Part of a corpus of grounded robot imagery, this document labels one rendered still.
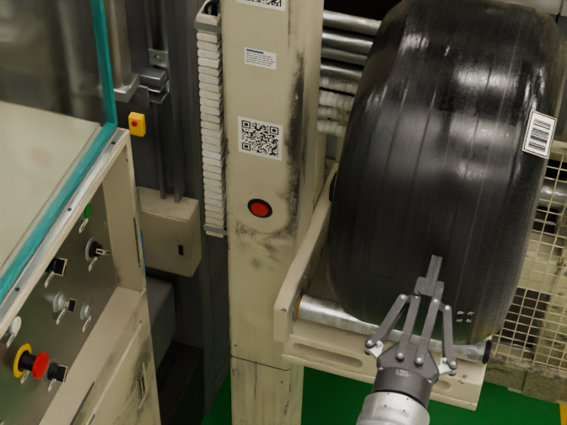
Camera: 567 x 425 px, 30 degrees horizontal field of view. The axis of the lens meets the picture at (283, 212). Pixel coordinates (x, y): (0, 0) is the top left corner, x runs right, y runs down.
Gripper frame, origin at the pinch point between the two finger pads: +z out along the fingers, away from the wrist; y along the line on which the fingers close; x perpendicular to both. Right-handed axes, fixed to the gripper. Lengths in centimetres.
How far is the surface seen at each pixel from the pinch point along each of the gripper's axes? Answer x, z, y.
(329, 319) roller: 34.0, 10.2, 17.4
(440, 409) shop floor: 131, 50, -3
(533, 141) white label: -13.4, 17.7, -9.3
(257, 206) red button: 18.9, 19.6, 33.0
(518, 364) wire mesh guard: 99, 50, -19
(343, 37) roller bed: 16, 61, 29
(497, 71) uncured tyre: -17.2, 25.8, -2.3
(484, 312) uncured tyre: 9.2, 3.1, -8.2
